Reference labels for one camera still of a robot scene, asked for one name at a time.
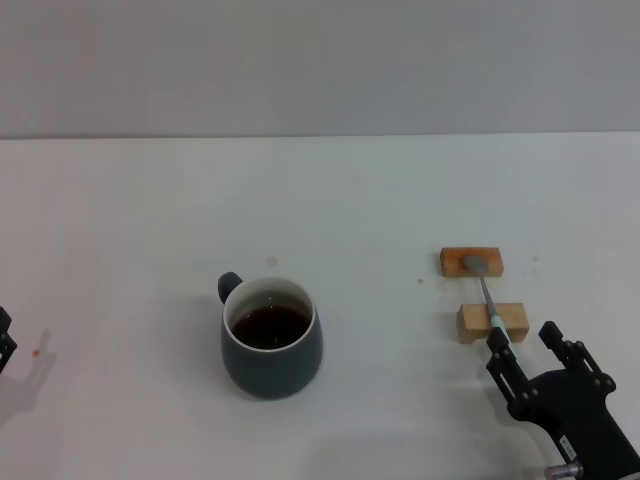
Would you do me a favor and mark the light blue handled metal spoon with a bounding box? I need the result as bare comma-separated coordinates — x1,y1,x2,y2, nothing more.
460,254,520,359

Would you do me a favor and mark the pale notched wooden block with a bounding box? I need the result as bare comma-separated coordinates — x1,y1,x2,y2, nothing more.
456,302,530,345

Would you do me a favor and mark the dark brown coffee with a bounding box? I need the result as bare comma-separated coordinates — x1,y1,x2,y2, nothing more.
230,303,312,350

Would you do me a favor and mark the dark grey ceramic cup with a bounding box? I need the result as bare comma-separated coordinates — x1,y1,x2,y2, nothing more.
216,271,325,400

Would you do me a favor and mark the orange stained wooden block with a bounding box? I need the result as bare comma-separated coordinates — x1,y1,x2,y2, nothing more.
439,246,505,279

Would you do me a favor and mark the grey cable with metal plugs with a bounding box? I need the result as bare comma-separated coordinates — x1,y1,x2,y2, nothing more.
544,461,585,479

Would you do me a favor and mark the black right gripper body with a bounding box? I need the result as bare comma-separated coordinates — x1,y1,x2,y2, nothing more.
506,368,640,480

